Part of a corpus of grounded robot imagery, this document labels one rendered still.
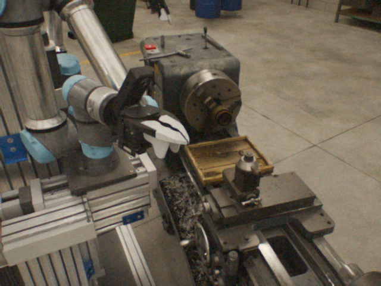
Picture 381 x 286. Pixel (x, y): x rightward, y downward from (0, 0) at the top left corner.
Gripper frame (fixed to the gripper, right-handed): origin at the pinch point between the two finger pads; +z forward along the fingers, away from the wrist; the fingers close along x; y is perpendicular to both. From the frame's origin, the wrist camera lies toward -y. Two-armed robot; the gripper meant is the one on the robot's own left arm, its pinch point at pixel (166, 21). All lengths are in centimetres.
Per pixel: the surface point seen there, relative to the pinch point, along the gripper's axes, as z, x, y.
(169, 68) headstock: 12.4, 25.1, 14.6
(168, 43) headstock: 17.5, -9.0, -1.1
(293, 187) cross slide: 38, 108, 6
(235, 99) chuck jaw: 29, 53, -6
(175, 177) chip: 74, 38, 34
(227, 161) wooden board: 47, 71, 15
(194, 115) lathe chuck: 31, 46, 15
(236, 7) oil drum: 275, -520, -388
